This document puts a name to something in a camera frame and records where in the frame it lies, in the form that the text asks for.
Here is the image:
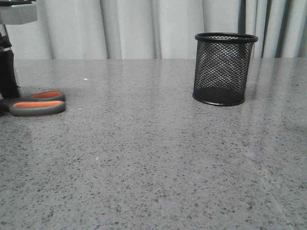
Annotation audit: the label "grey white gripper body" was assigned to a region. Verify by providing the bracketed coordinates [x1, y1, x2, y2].
[0, 0, 37, 25]

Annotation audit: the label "grey orange handled scissors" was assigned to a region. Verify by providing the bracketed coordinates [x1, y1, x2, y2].
[0, 91, 66, 116]

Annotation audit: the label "white pleated curtain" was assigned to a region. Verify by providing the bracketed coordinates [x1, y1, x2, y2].
[0, 0, 307, 59]

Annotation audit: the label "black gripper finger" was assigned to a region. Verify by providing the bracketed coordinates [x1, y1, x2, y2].
[0, 24, 20, 98]

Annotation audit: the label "black mesh pen bucket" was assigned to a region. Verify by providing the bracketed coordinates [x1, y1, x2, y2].
[192, 33, 258, 106]

